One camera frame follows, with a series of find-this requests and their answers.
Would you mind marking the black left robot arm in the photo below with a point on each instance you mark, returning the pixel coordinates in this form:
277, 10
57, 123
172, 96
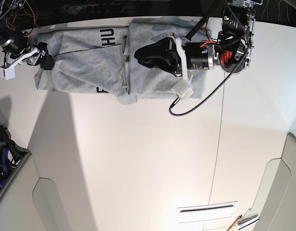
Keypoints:
234, 41

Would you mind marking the wooden handled tool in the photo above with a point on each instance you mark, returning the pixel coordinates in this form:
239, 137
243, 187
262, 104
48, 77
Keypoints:
234, 223

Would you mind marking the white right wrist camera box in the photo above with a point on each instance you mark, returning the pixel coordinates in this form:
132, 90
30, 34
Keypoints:
7, 72

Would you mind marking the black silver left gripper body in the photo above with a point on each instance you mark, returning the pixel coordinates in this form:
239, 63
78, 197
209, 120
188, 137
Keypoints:
198, 55

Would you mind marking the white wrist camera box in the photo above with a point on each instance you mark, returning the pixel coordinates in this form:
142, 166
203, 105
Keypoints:
7, 72
183, 89

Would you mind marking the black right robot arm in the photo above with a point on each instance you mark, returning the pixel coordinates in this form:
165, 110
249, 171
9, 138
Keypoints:
10, 10

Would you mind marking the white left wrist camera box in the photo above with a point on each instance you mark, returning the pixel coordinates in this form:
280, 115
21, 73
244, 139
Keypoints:
183, 89

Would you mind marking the blue black equipment pile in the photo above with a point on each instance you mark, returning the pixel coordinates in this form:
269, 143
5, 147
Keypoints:
11, 155

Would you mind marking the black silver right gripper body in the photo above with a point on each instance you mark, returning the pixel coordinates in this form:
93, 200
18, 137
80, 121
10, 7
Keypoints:
16, 46

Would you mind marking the white vent plate with slot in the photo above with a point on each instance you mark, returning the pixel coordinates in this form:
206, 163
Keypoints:
206, 212

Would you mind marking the grey T-shirt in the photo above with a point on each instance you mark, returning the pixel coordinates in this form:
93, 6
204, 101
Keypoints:
100, 60

